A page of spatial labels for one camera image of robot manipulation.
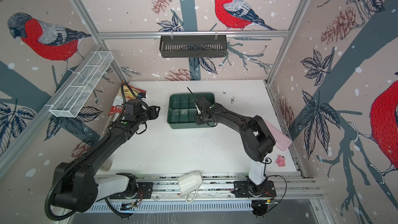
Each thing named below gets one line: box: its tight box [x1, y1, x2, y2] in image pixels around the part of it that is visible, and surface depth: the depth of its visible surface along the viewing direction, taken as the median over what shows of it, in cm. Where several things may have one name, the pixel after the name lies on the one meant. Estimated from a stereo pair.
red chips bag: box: [107, 81, 148, 116], surface depth 100 cm
